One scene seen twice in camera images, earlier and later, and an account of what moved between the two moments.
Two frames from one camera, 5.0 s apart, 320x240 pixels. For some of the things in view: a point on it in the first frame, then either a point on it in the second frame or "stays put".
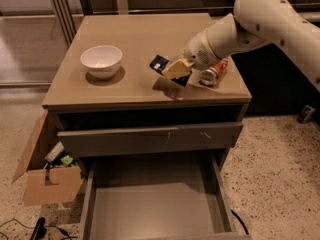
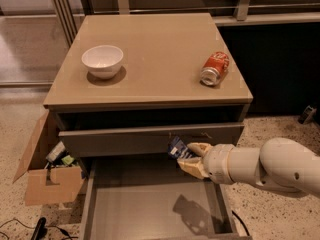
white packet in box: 55,151 stays put
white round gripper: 197,53 to 216,163
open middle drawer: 182,196 stays put
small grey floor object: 305,114 stays put
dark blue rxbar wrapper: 158,64 to 178,149
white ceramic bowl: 101,61 stays put
